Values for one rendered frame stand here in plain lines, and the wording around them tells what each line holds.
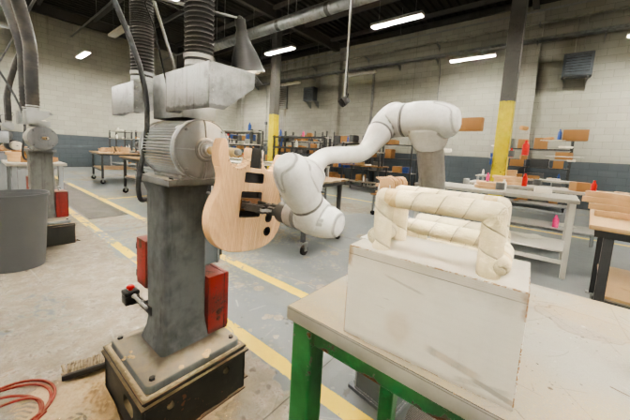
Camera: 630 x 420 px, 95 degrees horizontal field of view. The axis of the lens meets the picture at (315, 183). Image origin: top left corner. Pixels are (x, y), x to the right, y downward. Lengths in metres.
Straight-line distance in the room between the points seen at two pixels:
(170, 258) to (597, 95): 11.55
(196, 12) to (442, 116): 0.92
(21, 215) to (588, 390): 3.81
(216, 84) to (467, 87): 11.54
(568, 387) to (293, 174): 0.64
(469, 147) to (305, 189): 11.24
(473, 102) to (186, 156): 11.35
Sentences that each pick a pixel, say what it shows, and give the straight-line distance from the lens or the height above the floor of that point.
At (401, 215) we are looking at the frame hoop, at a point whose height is 1.15.
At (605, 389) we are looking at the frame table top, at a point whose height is 0.93.
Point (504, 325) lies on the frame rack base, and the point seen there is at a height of 1.05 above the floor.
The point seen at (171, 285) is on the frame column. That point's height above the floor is 0.63.
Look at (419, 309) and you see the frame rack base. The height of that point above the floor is 1.03.
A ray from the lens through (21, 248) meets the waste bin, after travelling 3.87.
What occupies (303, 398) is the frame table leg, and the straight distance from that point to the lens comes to 0.79.
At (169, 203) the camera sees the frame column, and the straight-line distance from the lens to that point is 1.42.
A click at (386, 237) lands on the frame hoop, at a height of 1.13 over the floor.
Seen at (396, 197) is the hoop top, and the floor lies 1.20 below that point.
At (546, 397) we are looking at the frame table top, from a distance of 0.63.
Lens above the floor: 1.27
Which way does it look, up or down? 6 degrees down
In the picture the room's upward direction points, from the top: 3 degrees clockwise
